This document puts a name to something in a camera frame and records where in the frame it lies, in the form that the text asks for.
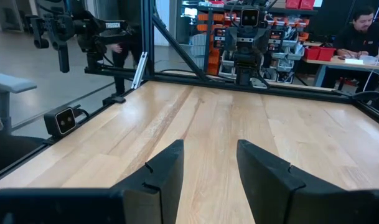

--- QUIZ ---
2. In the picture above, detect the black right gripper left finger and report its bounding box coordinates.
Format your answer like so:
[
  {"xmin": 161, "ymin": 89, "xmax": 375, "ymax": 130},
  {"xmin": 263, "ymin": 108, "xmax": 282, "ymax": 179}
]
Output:
[{"xmin": 110, "ymin": 139, "xmax": 185, "ymax": 224}]

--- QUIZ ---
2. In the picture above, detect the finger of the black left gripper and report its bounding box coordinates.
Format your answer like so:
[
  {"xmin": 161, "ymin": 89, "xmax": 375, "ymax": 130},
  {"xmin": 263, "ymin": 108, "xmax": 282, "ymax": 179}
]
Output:
[
  {"xmin": 260, "ymin": 27, "xmax": 271, "ymax": 53},
  {"xmin": 224, "ymin": 27, "xmax": 238, "ymax": 53}
]

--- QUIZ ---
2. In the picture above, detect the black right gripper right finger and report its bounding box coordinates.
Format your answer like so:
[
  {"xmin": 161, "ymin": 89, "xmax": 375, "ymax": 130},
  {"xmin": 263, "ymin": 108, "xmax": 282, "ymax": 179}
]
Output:
[{"xmin": 236, "ymin": 139, "xmax": 344, "ymax": 224}]

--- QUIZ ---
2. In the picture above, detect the shelf with orange grey bins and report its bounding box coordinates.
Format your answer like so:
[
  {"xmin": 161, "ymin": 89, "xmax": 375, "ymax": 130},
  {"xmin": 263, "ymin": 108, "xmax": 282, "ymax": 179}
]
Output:
[{"xmin": 175, "ymin": 0, "xmax": 318, "ymax": 85}]

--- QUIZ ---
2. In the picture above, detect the red shelf bin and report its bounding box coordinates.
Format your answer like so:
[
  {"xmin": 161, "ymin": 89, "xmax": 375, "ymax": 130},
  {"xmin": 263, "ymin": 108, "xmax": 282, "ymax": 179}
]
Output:
[{"xmin": 285, "ymin": 0, "xmax": 316, "ymax": 11}]

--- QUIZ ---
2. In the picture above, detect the red desk bin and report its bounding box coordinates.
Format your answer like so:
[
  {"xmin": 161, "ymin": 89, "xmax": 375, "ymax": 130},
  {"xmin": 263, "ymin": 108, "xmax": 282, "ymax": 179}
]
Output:
[{"xmin": 303, "ymin": 46, "xmax": 337, "ymax": 62}]

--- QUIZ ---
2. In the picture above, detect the wooden desk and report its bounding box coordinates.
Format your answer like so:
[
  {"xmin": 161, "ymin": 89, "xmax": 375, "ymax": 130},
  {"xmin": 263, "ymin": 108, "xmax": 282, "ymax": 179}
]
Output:
[{"xmin": 302, "ymin": 55, "xmax": 379, "ymax": 88}]

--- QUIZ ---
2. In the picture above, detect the seated person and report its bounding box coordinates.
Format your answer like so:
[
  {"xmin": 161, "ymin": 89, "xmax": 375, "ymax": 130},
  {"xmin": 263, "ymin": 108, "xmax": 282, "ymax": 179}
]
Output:
[{"xmin": 321, "ymin": 5, "xmax": 379, "ymax": 95}]

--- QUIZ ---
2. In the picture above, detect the standing person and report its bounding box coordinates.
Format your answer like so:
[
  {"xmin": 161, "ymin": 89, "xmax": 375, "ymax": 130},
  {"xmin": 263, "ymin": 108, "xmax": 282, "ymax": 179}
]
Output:
[{"xmin": 109, "ymin": 24, "xmax": 144, "ymax": 96}]

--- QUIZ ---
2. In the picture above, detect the black chair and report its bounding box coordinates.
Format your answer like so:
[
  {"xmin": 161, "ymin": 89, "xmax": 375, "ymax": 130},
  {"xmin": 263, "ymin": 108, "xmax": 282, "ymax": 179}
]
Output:
[{"xmin": 0, "ymin": 133, "xmax": 47, "ymax": 177}]

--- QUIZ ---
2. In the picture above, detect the grey chair armrest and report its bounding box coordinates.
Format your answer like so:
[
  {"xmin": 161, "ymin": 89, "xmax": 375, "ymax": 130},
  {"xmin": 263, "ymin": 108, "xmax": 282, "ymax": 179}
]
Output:
[{"xmin": 0, "ymin": 73, "xmax": 38, "ymax": 135}]

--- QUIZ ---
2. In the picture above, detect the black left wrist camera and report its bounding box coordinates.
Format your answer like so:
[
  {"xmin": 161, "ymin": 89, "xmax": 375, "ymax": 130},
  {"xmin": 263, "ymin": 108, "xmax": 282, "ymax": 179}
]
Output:
[{"xmin": 240, "ymin": 7, "xmax": 261, "ymax": 28}]

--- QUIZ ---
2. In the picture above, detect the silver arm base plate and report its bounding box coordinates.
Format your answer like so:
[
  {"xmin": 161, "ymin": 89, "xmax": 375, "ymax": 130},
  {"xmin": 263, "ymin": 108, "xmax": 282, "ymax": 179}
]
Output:
[{"xmin": 250, "ymin": 77, "xmax": 270, "ymax": 90}]

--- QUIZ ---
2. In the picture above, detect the black aluminium table frame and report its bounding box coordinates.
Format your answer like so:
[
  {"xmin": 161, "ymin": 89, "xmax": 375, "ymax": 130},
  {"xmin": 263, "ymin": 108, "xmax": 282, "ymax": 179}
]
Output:
[{"xmin": 0, "ymin": 0, "xmax": 379, "ymax": 187}]

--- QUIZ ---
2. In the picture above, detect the silver aluminium bracket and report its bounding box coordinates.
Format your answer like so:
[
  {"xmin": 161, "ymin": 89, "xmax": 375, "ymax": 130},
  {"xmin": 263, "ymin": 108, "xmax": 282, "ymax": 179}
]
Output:
[{"xmin": 131, "ymin": 51, "xmax": 149, "ymax": 90}]

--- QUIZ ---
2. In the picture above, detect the black table-level camera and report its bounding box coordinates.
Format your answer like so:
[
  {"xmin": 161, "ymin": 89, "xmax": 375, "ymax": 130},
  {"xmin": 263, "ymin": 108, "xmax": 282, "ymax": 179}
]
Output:
[{"xmin": 43, "ymin": 105, "xmax": 85, "ymax": 139}]

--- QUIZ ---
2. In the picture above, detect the black frame corner bracket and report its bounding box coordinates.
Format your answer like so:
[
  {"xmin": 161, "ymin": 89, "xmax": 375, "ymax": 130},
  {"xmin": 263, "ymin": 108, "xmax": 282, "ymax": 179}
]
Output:
[{"xmin": 352, "ymin": 90, "xmax": 379, "ymax": 110}]

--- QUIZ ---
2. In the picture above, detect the black leader arm with handle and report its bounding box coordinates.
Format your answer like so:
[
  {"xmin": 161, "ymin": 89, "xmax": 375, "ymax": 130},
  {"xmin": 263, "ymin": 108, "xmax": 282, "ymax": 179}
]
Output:
[{"xmin": 29, "ymin": 11, "xmax": 141, "ymax": 74}]

